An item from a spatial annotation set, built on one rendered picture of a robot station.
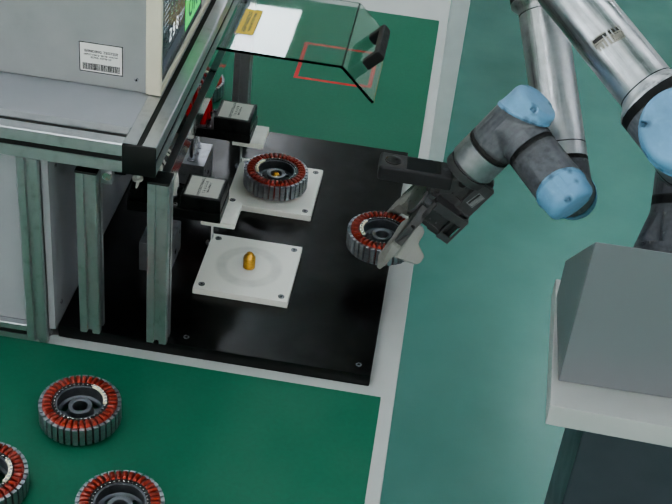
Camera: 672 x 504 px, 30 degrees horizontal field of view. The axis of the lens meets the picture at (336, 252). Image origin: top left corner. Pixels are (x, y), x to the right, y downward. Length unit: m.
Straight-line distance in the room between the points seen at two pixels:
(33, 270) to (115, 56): 0.33
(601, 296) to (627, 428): 0.21
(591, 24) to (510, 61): 2.64
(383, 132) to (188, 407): 0.86
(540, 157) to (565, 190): 0.06
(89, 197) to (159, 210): 0.10
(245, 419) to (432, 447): 1.13
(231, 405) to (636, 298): 0.60
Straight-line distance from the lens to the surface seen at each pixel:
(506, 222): 3.61
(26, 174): 1.75
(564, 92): 1.98
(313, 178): 2.23
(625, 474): 2.09
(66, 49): 1.79
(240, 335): 1.89
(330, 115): 2.49
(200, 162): 2.18
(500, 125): 1.85
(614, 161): 4.02
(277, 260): 2.02
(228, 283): 1.97
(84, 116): 1.73
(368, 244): 1.96
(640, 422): 1.92
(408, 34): 2.85
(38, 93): 1.78
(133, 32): 1.74
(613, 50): 1.83
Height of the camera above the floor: 1.99
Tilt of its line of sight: 36 degrees down
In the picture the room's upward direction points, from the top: 7 degrees clockwise
